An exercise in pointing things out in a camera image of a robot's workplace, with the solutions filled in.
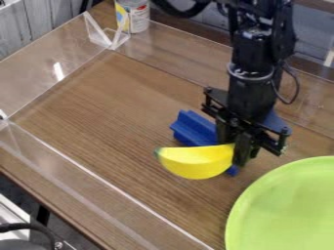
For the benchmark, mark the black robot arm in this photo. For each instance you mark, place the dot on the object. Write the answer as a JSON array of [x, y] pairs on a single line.
[[263, 42]]

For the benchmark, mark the green plate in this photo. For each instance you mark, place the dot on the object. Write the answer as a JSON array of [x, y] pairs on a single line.
[[285, 211]]

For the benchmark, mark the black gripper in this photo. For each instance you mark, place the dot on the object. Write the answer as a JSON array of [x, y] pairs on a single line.
[[245, 115]]

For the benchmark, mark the white can with label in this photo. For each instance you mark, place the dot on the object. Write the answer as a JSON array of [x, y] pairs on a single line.
[[135, 11]]

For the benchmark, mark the clear acrylic enclosure wall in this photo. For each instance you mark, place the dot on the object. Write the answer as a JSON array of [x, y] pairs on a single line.
[[90, 106]]

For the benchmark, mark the blue star-shaped block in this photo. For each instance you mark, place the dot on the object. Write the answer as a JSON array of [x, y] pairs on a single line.
[[195, 131]]

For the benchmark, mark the yellow toy banana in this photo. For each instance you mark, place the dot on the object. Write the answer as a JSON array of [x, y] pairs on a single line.
[[195, 162]]

